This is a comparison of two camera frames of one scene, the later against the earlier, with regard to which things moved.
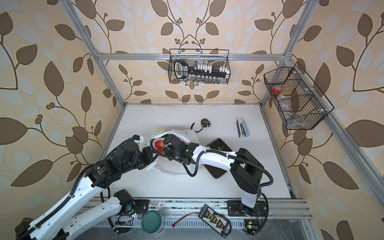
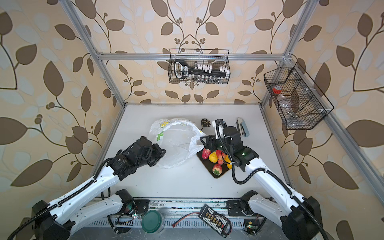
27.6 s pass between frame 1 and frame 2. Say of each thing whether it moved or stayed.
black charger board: stayed
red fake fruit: moved
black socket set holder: stayed
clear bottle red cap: stayed
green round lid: stayed
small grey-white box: stayed
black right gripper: moved
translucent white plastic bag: moved
